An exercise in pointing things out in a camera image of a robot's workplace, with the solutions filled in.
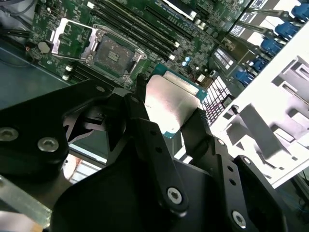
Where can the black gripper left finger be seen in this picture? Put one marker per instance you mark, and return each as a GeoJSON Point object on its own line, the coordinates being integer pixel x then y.
{"type": "Point", "coordinates": [149, 145]}

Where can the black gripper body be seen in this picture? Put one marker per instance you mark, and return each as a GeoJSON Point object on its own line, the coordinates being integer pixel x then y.
{"type": "Point", "coordinates": [108, 205]}

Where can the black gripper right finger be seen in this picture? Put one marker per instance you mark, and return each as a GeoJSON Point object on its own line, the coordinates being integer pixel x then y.
{"type": "Point", "coordinates": [224, 169]}

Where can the silver CPU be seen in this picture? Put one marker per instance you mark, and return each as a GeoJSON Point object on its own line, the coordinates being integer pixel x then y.
{"type": "Point", "coordinates": [169, 101]}

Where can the metal socket cover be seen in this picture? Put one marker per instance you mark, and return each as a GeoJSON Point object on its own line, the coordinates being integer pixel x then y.
{"type": "Point", "coordinates": [56, 36]}

